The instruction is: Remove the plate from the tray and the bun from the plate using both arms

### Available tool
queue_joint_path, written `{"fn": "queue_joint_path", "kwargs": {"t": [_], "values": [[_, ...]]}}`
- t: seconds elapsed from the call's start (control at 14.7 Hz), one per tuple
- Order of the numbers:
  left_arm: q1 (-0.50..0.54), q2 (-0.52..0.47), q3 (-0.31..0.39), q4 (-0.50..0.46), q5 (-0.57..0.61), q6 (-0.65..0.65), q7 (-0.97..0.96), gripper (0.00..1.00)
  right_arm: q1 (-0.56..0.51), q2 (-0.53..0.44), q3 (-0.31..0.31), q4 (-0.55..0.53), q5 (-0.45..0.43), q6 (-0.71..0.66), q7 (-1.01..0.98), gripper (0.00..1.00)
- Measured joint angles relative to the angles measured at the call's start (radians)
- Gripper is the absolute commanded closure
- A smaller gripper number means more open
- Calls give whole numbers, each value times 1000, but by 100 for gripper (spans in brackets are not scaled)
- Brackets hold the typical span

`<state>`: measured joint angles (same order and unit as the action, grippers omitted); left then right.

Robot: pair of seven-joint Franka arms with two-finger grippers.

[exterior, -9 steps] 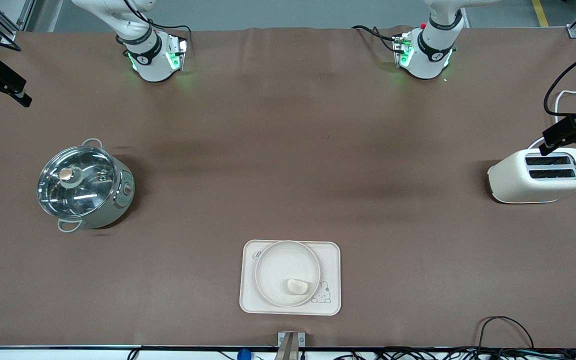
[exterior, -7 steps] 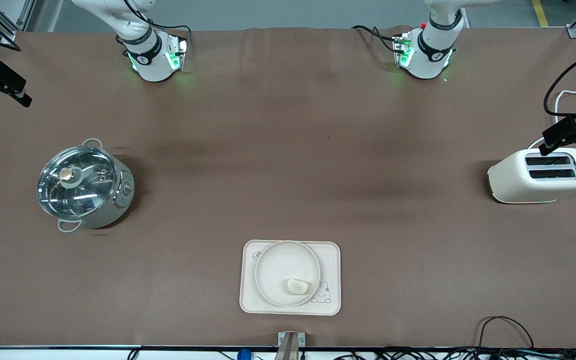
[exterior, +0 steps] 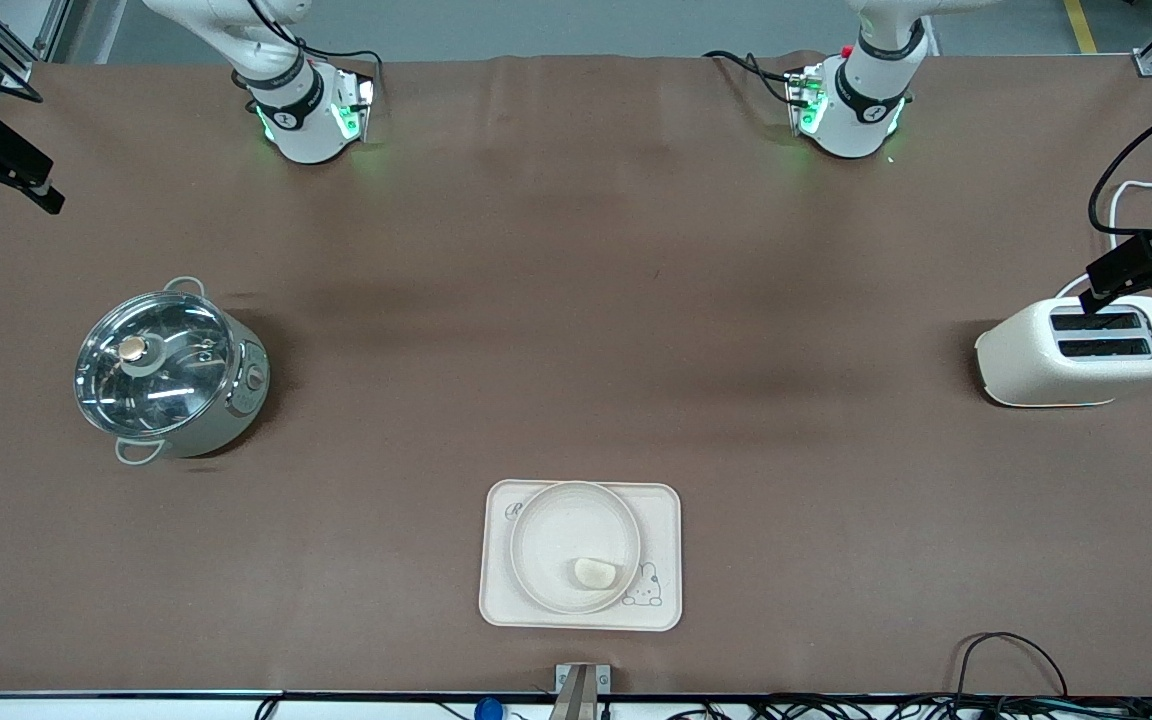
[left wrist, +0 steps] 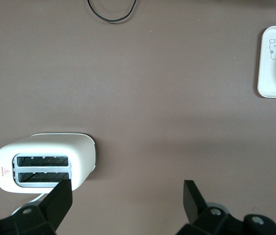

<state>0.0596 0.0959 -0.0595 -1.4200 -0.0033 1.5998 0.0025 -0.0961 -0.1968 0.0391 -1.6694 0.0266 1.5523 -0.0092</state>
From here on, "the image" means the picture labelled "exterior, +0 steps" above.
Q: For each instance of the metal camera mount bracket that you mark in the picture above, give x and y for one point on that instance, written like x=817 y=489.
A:
x=576 y=690

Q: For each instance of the blue round cap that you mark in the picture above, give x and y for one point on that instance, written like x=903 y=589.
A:
x=488 y=710

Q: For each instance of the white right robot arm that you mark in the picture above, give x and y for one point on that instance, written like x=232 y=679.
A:
x=298 y=120

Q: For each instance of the cream round plate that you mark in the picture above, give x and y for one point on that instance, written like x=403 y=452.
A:
x=561 y=540

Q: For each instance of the brown table cover mat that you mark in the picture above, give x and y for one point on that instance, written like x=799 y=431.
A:
x=576 y=260

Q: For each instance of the glass pot lid with knob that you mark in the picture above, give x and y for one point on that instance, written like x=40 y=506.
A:
x=151 y=365

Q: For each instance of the cream two-slot toaster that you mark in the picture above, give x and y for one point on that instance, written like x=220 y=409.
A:
x=1036 y=365

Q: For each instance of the steel electric cooking pot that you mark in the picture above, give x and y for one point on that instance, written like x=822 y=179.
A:
x=231 y=405

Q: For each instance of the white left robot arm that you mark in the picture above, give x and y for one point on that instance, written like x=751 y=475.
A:
x=851 y=115

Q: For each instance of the small white steamed bun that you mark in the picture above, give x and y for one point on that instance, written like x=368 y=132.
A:
x=594 y=573

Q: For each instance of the cream rabbit print tray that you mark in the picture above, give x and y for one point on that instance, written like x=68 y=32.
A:
x=661 y=530

